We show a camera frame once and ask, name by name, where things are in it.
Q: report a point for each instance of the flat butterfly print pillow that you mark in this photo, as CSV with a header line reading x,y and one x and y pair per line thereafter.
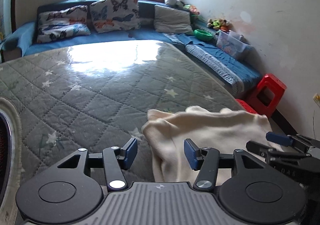
x,y
59,25

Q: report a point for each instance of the round black induction cooktop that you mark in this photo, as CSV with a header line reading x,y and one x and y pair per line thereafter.
x,y
5,155

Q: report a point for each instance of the plain grey cushion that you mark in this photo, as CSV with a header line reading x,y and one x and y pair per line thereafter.
x,y
170,20

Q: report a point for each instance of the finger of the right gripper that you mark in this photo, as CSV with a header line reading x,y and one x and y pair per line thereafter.
x,y
298,142
272,155

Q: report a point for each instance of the colourful plush toys pile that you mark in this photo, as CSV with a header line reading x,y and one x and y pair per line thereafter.
x,y
220,24

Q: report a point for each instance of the blue corner sofa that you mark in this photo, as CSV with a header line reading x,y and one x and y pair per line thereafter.
x,y
237,75

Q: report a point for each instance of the cream knit garment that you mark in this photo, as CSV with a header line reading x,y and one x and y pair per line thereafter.
x,y
225,131

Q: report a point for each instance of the green plastic bowl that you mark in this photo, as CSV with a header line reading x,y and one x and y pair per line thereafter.
x,y
203,35

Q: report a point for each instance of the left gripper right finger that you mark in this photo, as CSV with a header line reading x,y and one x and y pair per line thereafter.
x,y
205,161

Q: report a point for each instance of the upright butterfly print pillow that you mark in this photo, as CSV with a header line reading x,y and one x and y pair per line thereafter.
x,y
115,15

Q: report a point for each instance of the clear plastic storage box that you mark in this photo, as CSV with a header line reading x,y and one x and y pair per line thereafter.
x,y
232,46

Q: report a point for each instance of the red plastic stool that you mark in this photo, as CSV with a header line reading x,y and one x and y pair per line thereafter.
x,y
266,95
246,106

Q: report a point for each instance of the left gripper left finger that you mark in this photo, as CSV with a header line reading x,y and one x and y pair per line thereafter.
x,y
115,160

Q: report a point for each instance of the black white plush toy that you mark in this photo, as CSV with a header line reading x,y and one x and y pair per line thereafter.
x,y
175,3

